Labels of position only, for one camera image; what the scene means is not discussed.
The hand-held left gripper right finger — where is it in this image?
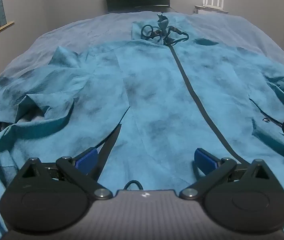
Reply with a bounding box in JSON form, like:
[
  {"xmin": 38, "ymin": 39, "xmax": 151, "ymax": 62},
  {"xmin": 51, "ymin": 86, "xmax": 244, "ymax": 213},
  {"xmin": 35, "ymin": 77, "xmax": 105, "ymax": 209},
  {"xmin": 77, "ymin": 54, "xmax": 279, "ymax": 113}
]
[{"xmin": 179, "ymin": 148, "xmax": 270, "ymax": 201}]

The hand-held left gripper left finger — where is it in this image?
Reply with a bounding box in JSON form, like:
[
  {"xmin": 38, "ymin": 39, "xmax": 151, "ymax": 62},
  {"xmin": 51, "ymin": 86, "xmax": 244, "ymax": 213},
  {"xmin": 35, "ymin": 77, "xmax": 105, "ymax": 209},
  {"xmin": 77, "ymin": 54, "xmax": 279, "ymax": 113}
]
[{"xmin": 19, "ymin": 148, "xmax": 113, "ymax": 201}]

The blue mottled zip jacket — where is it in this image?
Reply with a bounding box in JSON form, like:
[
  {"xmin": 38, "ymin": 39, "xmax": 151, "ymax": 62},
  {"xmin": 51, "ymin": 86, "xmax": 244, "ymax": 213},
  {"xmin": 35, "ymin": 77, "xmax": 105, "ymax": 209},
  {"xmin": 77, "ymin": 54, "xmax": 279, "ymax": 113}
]
[{"xmin": 0, "ymin": 12, "xmax": 284, "ymax": 240}]

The light blue bed blanket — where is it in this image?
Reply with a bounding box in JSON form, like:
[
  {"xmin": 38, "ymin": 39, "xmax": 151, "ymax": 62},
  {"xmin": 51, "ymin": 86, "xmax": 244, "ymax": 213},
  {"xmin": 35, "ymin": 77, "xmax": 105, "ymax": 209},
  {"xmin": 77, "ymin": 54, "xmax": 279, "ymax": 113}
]
[{"xmin": 0, "ymin": 11, "xmax": 284, "ymax": 240}]

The white shelf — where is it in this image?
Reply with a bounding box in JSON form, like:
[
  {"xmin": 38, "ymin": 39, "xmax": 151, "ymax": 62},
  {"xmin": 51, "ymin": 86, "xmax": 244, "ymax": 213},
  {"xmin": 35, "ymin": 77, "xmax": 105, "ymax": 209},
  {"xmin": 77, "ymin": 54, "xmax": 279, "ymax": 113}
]
[{"xmin": 194, "ymin": 5, "xmax": 229, "ymax": 15}]

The white router with antennas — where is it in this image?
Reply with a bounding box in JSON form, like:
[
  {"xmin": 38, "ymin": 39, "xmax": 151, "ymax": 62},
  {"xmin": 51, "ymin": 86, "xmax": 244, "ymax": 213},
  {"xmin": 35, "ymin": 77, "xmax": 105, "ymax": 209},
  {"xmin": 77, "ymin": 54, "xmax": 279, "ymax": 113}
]
[{"xmin": 202, "ymin": 0, "xmax": 225, "ymax": 8}]

